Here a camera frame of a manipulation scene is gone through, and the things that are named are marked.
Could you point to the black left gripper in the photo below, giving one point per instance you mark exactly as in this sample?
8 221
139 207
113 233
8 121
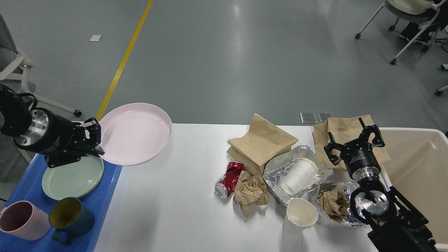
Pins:
58 139

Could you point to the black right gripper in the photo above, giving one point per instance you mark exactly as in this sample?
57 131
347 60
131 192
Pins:
357 154

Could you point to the pink plate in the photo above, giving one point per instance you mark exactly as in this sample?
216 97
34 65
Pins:
134 133

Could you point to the pink mug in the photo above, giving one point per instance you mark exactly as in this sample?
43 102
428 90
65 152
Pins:
24 220

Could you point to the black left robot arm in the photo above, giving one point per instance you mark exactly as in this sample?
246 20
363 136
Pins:
15 114

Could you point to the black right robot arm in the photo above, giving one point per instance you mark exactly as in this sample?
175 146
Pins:
397 226

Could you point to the brown paper bag right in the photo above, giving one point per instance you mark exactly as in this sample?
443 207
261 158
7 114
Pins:
343 130

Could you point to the green plate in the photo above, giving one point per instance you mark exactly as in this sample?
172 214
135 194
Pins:
73 180

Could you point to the crumpled brown paper on foil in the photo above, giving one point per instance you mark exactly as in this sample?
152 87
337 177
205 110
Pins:
335 204

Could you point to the metal floor socket plates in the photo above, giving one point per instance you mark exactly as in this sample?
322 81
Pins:
315 118

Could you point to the white paper cup lying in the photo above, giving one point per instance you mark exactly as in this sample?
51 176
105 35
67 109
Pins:
302 175

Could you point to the beige plastic bin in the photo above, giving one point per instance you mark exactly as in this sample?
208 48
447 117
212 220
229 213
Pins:
418 168

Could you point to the aluminium foil sheet lower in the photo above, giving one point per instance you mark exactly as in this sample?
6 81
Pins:
323 218

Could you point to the aluminium foil sheet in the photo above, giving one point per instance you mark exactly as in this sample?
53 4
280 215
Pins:
277 169
323 218

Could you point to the blue plastic tray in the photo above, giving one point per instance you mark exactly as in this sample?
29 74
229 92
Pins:
29 188

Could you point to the dark blue mug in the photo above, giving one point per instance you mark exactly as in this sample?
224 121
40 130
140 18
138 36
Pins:
71 219

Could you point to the white paper cup upright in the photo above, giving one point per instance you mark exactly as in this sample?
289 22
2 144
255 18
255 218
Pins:
300 215

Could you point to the folded brown paper bag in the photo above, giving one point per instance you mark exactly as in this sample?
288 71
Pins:
263 142

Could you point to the white chair base far right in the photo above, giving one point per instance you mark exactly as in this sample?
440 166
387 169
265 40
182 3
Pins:
441 90

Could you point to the grey office chair left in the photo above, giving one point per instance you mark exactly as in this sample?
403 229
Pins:
14 60

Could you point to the crushed red soda can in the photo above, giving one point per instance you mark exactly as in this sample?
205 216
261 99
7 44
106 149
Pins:
225 186

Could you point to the white chair right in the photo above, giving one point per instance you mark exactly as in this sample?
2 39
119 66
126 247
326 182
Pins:
421 12

